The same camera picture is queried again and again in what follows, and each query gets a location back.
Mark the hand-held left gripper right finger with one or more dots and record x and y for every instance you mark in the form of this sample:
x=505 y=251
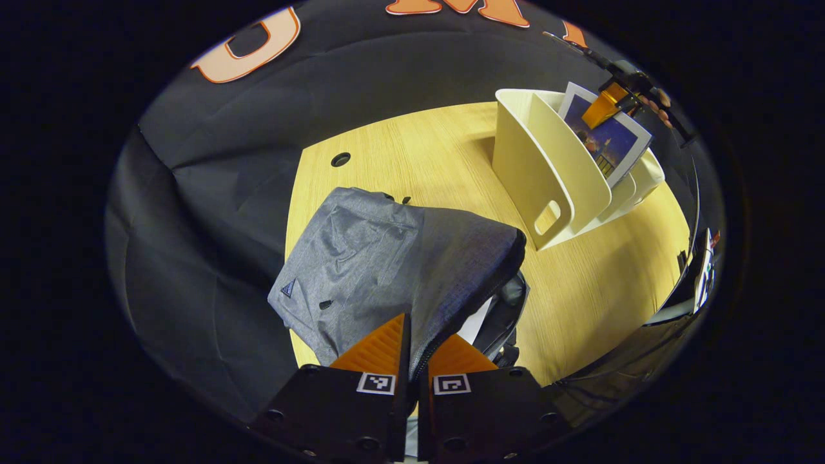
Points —
x=490 y=412

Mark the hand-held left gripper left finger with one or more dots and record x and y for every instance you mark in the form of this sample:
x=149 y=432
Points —
x=335 y=412

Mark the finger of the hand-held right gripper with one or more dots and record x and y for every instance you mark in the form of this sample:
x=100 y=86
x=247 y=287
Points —
x=602 y=108

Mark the night city cover book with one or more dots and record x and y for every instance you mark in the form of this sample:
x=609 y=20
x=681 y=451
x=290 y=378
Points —
x=609 y=145

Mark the white plastic bookshelf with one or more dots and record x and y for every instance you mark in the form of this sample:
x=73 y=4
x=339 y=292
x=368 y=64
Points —
x=522 y=148

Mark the grey schoolbag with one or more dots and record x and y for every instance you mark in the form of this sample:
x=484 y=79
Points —
x=387 y=258

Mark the person's trousers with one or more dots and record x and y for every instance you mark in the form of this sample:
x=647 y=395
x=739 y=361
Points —
x=619 y=380

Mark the background white desk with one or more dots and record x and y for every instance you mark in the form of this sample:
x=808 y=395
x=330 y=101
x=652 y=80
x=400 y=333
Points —
x=704 y=270

